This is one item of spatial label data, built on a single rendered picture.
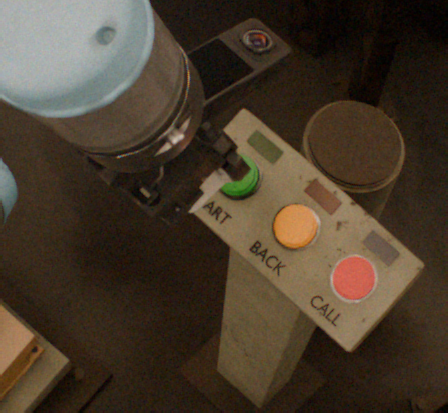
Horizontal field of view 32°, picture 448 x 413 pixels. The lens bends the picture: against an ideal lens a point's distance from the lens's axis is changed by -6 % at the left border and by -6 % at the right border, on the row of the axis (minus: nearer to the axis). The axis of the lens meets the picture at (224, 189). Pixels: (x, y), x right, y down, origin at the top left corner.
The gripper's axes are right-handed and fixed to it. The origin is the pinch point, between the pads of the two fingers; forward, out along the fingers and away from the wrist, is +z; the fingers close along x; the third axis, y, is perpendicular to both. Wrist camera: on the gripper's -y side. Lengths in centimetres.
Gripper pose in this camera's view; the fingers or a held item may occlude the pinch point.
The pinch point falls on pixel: (225, 160)
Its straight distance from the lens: 72.9
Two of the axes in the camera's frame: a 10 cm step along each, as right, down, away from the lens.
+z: 2.1, 2.1, 9.5
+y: -6.7, 7.4, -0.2
